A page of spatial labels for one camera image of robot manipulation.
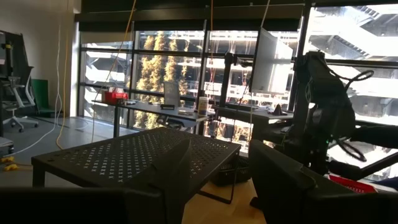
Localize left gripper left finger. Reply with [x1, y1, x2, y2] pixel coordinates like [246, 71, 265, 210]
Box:
[124, 138, 193, 224]

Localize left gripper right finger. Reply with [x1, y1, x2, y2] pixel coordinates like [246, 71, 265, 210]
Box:
[248, 139, 316, 224]

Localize red plastic basket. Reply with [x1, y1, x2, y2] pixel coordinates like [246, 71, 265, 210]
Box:
[328, 174, 377, 194]

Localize grey office desk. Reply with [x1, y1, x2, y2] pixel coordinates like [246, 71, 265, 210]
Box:
[91, 98, 210, 138]

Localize dark office desk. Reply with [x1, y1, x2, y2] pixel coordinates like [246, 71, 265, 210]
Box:
[214, 105, 295, 142]

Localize black plastic basket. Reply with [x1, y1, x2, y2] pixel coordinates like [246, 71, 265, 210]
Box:
[211, 154, 251, 187]

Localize black cone object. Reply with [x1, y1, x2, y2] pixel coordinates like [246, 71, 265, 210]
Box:
[272, 103, 289, 116]

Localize black perforated metal riser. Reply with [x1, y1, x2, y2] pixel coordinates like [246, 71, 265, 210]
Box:
[30, 126, 243, 205]

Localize white canister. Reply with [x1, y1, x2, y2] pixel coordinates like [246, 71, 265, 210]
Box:
[197, 96, 209, 117]

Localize white monitor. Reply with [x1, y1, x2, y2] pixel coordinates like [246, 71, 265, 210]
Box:
[250, 27, 294, 94]

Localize small grey upright panel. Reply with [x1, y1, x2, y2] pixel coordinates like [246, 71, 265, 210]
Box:
[163, 81, 181, 106]

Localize black keyboard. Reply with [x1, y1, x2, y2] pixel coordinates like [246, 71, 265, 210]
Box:
[225, 102, 259, 112]

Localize red box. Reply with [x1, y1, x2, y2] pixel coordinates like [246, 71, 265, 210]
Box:
[104, 90, 129, 105]

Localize green board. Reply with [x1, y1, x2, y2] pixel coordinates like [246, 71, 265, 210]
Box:
[30, 78, 57, 115]

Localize yellow hanging cable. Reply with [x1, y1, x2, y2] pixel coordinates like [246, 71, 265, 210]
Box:
[55, 30, 70, 151]

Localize white hanging cable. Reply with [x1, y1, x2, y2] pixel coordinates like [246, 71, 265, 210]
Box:
[6, 24, 63, 156]

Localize white frame office chair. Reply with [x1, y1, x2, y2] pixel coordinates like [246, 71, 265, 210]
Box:
[0, 30, 40, 133]

